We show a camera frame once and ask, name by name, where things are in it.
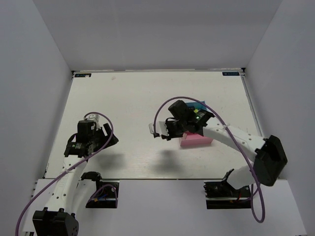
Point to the three-colour compartment box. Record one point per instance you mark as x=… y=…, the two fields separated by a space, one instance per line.
x=190 y=140

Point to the blue corner label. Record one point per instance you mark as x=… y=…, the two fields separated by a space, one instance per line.
x=230 y=73
x=82 y=75

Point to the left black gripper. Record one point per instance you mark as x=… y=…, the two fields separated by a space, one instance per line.
x=107 y=139

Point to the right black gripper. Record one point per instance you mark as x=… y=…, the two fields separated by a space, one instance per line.
x=171 y=135

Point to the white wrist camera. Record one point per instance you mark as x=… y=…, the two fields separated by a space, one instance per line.
x=95 y=119
x=158 y=129

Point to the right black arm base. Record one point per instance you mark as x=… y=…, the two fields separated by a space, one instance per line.
x=220 y=197

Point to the left blue corner label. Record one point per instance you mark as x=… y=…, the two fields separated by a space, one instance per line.
x=82 y=75

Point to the right blue corner label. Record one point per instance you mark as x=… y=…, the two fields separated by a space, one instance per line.
x=230 y=73

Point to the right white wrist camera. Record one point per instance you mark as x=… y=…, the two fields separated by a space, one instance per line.
x=158 y=129

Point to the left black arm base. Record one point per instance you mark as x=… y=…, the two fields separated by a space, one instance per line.
x=105 y=198

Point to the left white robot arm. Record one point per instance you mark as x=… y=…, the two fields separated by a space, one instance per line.
x=74 y=188

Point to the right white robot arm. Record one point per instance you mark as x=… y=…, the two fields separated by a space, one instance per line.
x=265 y=157

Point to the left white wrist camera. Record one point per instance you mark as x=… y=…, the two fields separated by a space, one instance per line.
x=95 y=119

